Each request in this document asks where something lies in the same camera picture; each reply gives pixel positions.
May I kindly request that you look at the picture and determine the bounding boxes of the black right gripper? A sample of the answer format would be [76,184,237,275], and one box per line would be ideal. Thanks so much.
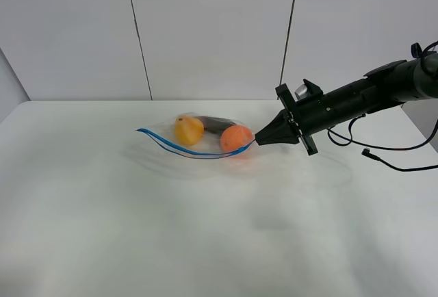
[255,79,329,155]

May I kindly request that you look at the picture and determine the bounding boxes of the clear zip bag blue seal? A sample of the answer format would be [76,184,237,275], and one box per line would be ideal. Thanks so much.
[123,113,257,178]

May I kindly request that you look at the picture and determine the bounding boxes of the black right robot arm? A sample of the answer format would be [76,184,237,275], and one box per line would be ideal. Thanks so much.
[255,52,437,155]

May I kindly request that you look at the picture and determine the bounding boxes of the dark purple eggplant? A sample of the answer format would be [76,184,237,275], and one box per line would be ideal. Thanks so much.
[196,116,236,135]

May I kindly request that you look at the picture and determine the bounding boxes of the yellow orange fruit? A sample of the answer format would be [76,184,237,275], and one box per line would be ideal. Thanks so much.
[174,115,204,146]

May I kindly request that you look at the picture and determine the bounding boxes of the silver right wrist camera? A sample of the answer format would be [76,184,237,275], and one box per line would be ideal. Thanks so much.
[294,84,309,101]

